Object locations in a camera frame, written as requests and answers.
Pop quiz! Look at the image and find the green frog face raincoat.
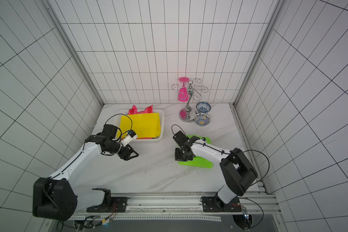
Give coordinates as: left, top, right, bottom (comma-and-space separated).
178, 135, 213, 168

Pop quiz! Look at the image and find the yellow raincoat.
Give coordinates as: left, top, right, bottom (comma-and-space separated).
119, 113, 161, 139

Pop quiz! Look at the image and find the white plastic perforated basket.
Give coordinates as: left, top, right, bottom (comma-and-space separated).
118, 109, 164, 143

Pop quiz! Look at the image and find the pink bunny face raincoat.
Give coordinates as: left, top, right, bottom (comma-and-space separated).
128, 104, 154, 115

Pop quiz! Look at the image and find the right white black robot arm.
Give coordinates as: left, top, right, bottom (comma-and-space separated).
173, 131, 258, 212

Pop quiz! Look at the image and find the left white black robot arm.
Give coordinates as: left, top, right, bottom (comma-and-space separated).
32, 124, 139, 221

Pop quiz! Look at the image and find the near blue patterned bowl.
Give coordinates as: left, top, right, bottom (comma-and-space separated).
194, 113, 211, 126

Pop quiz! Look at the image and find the blue patterned bowl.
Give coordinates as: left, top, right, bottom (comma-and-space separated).
194, 113, 211, 126
196, 102, 211, 113

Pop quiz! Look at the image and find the silver metal glass rack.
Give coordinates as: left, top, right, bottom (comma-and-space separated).
172, 78, 209, 123

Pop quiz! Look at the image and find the far blue patterned bowl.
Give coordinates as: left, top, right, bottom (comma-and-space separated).
196, 102, 211, 113

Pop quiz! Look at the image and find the pink plastic wine glass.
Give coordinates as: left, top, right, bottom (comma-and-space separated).
178, 77, 189, 102

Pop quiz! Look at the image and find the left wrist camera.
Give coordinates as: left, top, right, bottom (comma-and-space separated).
120, 130, 138, 147

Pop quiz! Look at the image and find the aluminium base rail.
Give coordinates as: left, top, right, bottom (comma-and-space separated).
69, 192, 281, 222

